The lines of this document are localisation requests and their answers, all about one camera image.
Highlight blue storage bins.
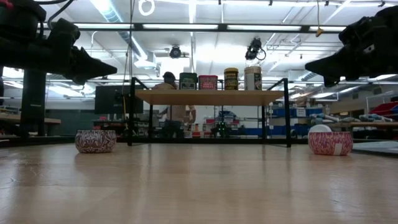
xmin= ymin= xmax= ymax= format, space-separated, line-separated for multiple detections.
xmin=226 ymin=107 xmax=324 ymax=137

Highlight person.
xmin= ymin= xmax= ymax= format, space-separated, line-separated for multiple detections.
xmin=152 ymin=71 xmax=197 ymax=139

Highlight black overhead beam with lights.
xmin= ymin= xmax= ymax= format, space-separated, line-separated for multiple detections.
xmin=40 ymin=21 xmax=348 ymax=34

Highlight tan-lidded cardboard seasoning canister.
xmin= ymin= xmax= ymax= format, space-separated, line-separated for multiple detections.
xmin=244 ymin=66 xmax=262 ymax=91

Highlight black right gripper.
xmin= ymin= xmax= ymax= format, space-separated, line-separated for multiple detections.
xmin=304 ymin=29 xmax=398 ymax=88

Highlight black upright column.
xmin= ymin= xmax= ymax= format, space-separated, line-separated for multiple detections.
xmin=20 ymin=68 xmax=47 ymax=138

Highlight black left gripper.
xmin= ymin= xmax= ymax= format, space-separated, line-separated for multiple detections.
xmin=0 ymin=35 xmax=118 ymax=86

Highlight black monitor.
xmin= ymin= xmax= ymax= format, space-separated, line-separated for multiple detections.
xmin=95 ymin=85 xmax=144 ymax=114

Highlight maroon patterned candle tin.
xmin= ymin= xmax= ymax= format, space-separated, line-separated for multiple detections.
xmin=74 ymin=129 xmax=118 ymax=154

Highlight wooden shelf with black frame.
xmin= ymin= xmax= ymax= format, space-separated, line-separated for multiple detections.
xmin=126 ymin=77 xmax=292 ymax=148

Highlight black hanging camera with cable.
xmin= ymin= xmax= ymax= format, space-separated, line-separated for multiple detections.
xmin=244 ymin=37 xmax=267 ymax=62

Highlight white trash can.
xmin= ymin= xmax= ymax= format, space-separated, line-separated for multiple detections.
xmin=309 ymin=124 xmax=333 ymax=133

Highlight dark green black pepper tin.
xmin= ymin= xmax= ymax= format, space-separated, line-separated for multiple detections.
xmin=179 ymin=72 xmax=198 ymax=91

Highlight red storage bin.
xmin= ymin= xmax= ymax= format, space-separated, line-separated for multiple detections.
xmin=368 ymin=101 xmax=398 ymax=118

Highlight wooden side table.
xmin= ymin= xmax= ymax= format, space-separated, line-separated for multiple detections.
xmin=0 ymin=112 xmax=62 ymax=136

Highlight red-lidded smoked paprika tin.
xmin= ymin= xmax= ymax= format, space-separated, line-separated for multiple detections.
xmin=198 ymin=75 xmax=218 ymax=91

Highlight yellow hanging pull cord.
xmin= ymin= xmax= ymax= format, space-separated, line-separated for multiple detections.
xmin=315 ymin=0 xmax=325 ymax=38

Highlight long wooden workbench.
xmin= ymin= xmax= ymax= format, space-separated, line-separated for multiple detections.
xmin=325 ymin=121 xmax=398 ymax=139

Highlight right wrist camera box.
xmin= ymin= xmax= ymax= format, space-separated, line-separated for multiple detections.
xmin=338 ymin=15 xmax=379 ymax=47

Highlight round black ceiling device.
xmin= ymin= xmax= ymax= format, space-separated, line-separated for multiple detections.
xmin=169 ymin=45 xmax=182 ymax=59

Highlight yellow-lidded crunchy onion shaker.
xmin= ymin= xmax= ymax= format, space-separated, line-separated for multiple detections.
xmin=223 ymin=67 xmax=239 ymax=91

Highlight red patterned candle tin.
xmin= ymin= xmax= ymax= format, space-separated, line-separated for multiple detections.
xmin=307 ymin=131 xmax=354 ymax=156

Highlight white hanging ring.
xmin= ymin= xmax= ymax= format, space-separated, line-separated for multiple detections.
xmin=138 ymin=0 xmax=155 ymax=17

